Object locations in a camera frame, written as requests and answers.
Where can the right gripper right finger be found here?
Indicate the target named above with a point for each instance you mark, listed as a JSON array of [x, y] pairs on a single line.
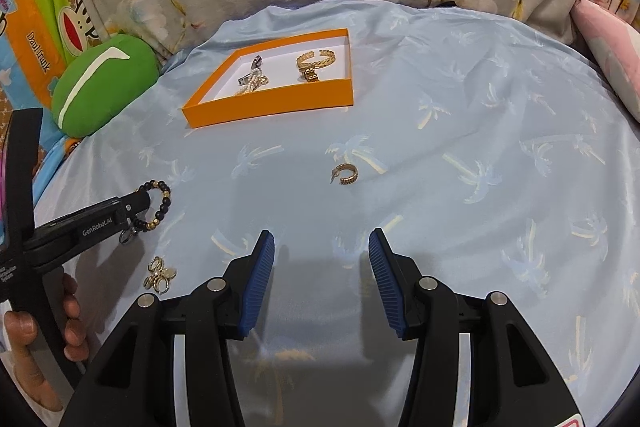
[[396, 277]]

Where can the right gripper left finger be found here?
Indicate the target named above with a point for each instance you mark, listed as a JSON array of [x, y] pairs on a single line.
[[247, 279]]

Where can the gold wristwatch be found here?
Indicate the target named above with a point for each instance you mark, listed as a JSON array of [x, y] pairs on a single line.
[[309, 74]]

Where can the orange jewelry box tray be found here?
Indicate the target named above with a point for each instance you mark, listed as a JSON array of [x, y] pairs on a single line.
[[220, 98]]

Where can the person's left hand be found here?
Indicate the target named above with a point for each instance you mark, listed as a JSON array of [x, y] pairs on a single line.
[[29, 361]]

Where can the gold flower earrings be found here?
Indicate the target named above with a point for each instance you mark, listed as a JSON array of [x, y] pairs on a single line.
[[159, 276]]

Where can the gold hoop earring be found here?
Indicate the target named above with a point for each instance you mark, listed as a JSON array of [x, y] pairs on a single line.
[[344, 173]]

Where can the light blue satin cloth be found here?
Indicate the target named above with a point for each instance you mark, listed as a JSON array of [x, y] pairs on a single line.
[[494, 156]]

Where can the green plush cushion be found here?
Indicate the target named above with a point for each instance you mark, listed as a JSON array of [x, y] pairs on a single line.
[[100, 83]]

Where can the silver watch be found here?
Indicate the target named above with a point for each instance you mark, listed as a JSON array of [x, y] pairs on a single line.
[[255, 78]]

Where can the cartoon monkey print pillow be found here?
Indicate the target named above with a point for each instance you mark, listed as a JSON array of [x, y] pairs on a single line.
[[39, 40]]

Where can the pink pillow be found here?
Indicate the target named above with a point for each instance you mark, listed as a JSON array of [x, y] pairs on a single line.
[[615, 46]]

